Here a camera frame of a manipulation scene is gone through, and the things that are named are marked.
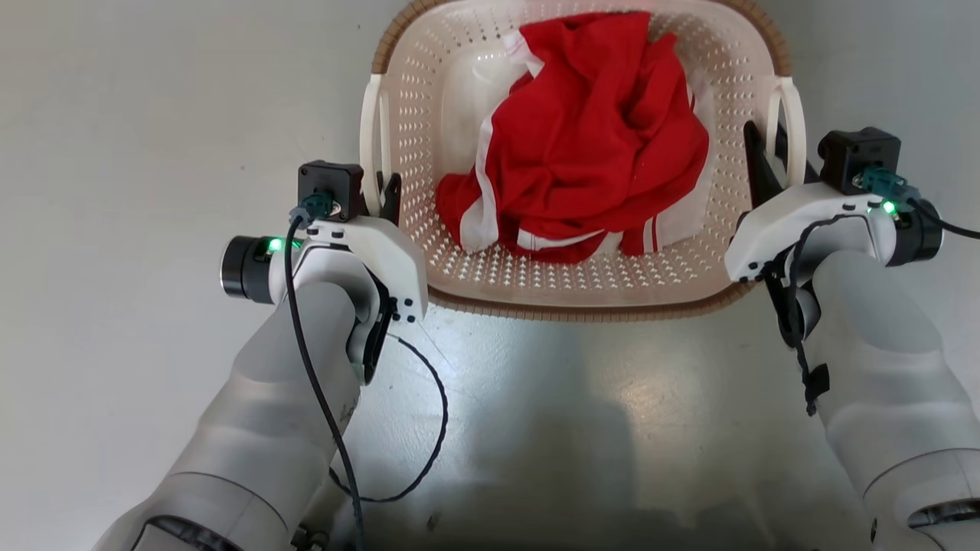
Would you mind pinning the red garment with white stripes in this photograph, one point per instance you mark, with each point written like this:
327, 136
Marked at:
589, 138

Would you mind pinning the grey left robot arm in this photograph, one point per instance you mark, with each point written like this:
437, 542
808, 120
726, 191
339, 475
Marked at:
268, 398

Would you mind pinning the beige plastic laundry basket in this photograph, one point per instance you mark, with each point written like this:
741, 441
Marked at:
429, 115

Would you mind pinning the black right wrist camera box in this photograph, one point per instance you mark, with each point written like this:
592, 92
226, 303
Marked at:
854, 157

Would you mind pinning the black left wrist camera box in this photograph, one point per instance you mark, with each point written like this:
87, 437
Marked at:
333, 182

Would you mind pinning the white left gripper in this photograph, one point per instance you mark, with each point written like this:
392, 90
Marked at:
383, 252

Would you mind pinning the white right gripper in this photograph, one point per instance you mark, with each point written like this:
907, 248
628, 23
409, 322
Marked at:
796, 214

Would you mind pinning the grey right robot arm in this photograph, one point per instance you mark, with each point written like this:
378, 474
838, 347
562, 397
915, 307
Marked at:
880, 367

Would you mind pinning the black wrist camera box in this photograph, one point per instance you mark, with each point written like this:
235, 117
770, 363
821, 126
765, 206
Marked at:
854, 157
333, 182

